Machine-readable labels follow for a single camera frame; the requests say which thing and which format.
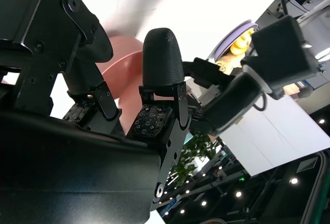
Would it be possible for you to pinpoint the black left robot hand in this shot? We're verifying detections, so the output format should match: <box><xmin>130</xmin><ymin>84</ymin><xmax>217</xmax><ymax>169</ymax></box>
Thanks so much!
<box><xmin>182</xmin><ymin>15</ymin><xmax>319</xmax><ymax>137</ymax></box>

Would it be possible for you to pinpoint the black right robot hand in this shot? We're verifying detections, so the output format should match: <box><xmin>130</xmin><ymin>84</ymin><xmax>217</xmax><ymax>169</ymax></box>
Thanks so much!
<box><xmin>0</xmin><ymin>0</ymin><xmax>192</xmax><ymax>224</ymax></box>

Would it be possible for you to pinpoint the yellow pastry toy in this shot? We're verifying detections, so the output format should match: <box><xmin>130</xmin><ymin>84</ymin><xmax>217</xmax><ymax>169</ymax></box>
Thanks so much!
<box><xmin>215</xmin><ymin>53</ymin><xmax>244</xmax><ymax>75</ymax></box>

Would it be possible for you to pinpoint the purple plate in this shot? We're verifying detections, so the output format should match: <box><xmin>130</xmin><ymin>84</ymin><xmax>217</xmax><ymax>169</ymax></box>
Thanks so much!
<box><xmin>211</xmin><ymin>20</ymin><xmax>259</xmax><ymax>60</ymax></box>

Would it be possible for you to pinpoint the white panel board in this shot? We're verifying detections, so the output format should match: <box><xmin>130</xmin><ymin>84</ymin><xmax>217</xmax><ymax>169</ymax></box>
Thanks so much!
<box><xmin>216</xmin><ymin>94</ymin><xmax>330</xmax><ymax>177</ymax></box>

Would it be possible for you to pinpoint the grey striped sign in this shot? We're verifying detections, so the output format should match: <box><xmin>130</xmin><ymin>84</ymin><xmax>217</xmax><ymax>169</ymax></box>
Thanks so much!
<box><xmin>295</xmin><ymin>156</ymin><xmax>319</xmax><ymax>174</ymax></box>

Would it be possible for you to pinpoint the green plant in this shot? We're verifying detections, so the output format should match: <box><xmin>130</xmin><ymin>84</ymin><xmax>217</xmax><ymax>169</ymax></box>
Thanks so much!
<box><xmin>171</xmin><ymin>131</ymin><xmax>220</xmax><ymax>186</ymax></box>

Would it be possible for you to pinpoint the dark curved frame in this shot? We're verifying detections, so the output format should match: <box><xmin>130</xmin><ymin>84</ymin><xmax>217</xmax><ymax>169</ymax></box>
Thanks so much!
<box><xmin>301</xmin><ymin>149</ymin><xmax>330</xmax><ymax>224</ymax></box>

